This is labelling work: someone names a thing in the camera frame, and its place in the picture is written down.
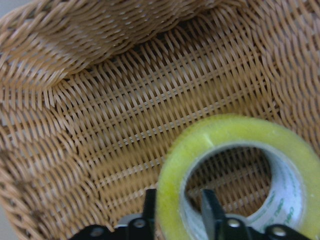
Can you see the brown wicker basket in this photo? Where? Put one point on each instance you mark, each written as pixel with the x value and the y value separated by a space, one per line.
pixel 94 92

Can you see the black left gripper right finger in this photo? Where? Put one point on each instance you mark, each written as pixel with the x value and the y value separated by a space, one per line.
pixel 212 213

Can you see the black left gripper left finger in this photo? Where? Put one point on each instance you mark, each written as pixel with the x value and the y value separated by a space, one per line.
pixel 149 212

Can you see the yellow tape roll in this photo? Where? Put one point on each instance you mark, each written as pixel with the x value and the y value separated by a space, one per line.
pixel 294 198

